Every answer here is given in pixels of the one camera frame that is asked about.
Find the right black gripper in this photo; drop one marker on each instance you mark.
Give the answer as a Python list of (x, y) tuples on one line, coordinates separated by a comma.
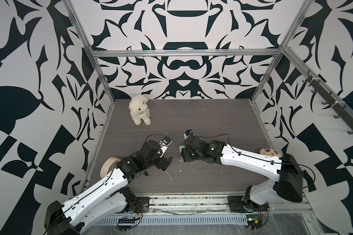
[(183, 150)]

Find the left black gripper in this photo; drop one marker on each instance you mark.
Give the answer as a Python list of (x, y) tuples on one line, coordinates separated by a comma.
[(161, 163)]

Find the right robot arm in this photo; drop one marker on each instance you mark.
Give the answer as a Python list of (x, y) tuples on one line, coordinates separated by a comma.
[(284, 175)]

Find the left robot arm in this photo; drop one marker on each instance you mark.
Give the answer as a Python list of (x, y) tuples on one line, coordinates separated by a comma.
[(109, 195)]

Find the beige round clock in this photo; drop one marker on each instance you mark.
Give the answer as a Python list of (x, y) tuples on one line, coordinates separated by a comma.
[(108, 166)]

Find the white plush bunny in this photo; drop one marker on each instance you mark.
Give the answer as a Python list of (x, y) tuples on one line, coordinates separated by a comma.
[(139, 110)]

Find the left electronics board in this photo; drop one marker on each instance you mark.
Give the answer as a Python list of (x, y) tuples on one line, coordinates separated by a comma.
[(124, 224)]

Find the electronics board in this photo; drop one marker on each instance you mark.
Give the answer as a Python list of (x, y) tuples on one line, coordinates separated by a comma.
[(253, 222), (124, 224)]

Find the orange plush doll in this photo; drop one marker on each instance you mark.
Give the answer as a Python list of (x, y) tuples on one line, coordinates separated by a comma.
[(270, 152)]

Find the right electronics board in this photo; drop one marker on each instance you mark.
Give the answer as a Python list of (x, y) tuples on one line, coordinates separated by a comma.
[(253, 222)]

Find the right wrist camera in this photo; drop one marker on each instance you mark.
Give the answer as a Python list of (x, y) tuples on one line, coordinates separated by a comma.
[(188, 133)]

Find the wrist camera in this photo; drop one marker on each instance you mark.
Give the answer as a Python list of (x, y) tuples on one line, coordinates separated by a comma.
[(164, 144), (188, 133)]

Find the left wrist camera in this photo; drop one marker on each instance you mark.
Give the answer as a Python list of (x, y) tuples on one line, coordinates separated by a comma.
[(164, 144)]

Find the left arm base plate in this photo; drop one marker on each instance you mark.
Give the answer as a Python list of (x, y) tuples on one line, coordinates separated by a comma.
[(137, 205)]

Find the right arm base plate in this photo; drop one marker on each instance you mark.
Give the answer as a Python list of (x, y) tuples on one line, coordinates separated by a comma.
[(238, 204)]

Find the wall hook rack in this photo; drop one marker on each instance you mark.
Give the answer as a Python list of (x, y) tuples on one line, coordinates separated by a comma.
[(332, 100)]

